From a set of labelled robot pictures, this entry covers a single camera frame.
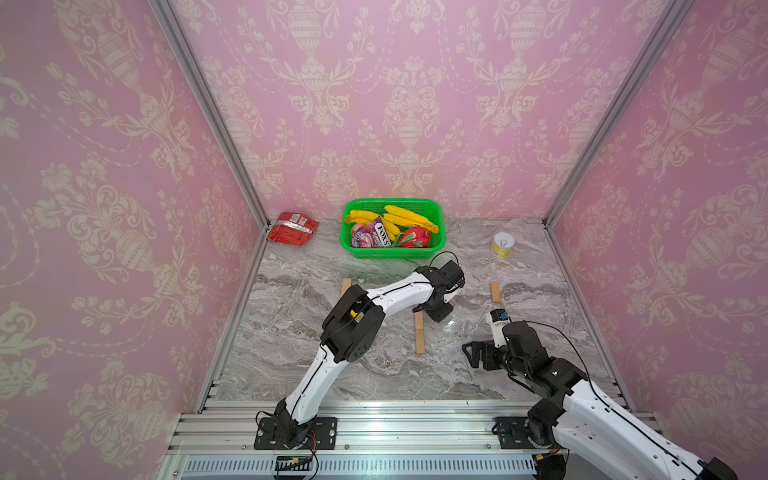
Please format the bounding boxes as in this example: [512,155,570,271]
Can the wooden block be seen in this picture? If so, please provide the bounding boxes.
[341,278,352,295]

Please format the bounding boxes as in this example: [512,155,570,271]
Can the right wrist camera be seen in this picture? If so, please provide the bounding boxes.
[486,308,510,348]

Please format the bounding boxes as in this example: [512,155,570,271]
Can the green plastic basket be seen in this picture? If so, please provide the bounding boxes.
[339,198,446,259]

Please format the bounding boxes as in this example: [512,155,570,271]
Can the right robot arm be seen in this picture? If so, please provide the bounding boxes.
[462,309,737,479]

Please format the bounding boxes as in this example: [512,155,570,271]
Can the red dragon fruit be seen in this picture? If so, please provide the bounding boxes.
[396,226,432,249]

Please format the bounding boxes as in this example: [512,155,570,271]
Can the frame post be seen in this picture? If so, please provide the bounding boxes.
[149,0,270,231]
[542,0,693,233]

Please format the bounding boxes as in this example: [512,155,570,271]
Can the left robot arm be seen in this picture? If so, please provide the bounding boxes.
[272,260,465,448]

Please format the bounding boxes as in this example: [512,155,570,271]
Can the red snack bag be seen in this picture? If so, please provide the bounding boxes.
[268,212,319,246]

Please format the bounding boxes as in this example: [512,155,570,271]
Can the right banana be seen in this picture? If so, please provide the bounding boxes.
[383,205,440,233]

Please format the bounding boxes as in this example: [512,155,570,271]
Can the wooden block right four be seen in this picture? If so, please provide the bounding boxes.
[490,282,501,303]

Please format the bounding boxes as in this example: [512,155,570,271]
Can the left frame post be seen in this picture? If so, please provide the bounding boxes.
[149,0,270,231]

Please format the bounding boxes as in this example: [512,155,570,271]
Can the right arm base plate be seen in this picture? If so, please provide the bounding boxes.
[491,417,559,451]

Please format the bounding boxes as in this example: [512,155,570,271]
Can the left banana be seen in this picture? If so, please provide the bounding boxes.
[343,210,401,241]

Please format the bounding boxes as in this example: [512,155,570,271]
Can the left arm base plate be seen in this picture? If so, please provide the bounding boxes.
[253,416,338,450]

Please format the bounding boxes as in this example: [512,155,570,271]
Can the banana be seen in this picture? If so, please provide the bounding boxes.
[343,210,401,241]
[383,205,440,233]

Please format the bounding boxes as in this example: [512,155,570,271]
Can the wooden block three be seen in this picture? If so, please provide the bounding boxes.
[414,329,426,355]

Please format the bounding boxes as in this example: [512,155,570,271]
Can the purple snack packet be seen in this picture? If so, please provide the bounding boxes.
[351,218,392,249]

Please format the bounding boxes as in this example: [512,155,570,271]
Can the right frame post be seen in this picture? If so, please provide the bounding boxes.
[542,0,693,233]

